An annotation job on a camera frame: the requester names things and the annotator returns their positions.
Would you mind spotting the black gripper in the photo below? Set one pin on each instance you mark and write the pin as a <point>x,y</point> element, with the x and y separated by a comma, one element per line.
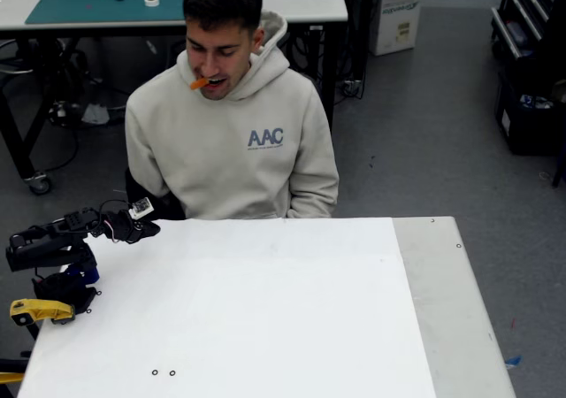
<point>142,229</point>

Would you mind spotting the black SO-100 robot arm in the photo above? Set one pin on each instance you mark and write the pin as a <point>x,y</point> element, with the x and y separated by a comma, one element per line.
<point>48,247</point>

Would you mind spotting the black chair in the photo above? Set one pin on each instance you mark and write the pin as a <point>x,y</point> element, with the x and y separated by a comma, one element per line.
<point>141,199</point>

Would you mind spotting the grey caster wheel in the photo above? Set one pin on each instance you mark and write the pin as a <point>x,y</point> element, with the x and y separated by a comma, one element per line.
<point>40,185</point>

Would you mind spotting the man in beige hoodie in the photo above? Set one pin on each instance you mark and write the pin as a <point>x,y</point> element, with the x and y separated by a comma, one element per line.
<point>247,168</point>

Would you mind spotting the white crumpled bag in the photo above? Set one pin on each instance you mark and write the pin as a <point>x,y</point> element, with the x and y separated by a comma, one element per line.
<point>95,114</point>

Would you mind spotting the yellow black clamp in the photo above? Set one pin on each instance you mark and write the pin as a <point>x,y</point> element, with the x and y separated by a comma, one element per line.
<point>37,308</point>
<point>11,377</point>

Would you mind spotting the large white paper sheet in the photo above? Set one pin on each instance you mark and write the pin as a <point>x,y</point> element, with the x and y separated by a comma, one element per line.
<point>247,309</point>

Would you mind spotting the white tape roll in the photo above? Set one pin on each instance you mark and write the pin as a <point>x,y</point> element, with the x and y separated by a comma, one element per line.
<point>151,1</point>

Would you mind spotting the white workbench with black legs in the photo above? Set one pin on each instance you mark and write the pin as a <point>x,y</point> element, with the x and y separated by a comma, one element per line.
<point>305,4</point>

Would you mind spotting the white cardboard box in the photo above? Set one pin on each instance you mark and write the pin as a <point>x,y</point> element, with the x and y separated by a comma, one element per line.
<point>395,22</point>

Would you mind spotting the blue tape scrap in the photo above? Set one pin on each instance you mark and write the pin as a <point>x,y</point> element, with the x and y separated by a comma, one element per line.
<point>514,362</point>

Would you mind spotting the black storage bin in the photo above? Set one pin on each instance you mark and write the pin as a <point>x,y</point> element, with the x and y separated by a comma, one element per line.
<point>528,128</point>

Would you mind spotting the black tool drawer cabinet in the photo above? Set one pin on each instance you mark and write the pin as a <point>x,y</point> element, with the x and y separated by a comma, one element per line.
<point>528,13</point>

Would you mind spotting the small white camera board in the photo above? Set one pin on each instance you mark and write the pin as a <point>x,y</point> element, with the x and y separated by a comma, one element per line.
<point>140,208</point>

